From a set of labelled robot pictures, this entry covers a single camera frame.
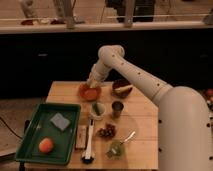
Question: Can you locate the blue sponge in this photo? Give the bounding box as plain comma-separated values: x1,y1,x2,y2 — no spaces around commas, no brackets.
50,113,70,131

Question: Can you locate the green plastic tray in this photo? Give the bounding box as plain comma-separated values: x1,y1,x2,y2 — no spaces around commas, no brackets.
15,103,81,165

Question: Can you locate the small wooden block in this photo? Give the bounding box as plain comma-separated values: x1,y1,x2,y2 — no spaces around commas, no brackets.
75,125,87,149

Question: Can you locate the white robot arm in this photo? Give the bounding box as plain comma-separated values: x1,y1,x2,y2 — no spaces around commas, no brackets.
88,45,213,171

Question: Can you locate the green cucumber piece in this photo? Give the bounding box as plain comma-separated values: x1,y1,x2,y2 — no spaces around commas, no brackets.
92,102,101,116

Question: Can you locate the bunch of red grapes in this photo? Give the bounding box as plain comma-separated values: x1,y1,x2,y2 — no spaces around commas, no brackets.
97,124,116,139

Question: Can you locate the small metal cup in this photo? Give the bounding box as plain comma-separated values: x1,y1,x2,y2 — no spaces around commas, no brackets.
112,101,124,118

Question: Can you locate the white black brush tool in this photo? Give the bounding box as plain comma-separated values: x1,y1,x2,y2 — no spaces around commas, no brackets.
82,119,94,164

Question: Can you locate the dark brown bowl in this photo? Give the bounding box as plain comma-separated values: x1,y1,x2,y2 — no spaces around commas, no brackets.
112,79,133,98

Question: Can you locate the green glass bowl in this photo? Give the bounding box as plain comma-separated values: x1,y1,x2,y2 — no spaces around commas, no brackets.
106,140,124,158

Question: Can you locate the orange fruit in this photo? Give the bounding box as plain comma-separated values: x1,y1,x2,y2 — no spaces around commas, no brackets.
39,138,54,154

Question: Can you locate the yellow banana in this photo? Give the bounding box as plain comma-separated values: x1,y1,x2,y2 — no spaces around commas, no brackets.
114,85,133,93

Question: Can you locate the red-orange bowl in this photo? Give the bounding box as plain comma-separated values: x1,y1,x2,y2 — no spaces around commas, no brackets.
78,84,101,101

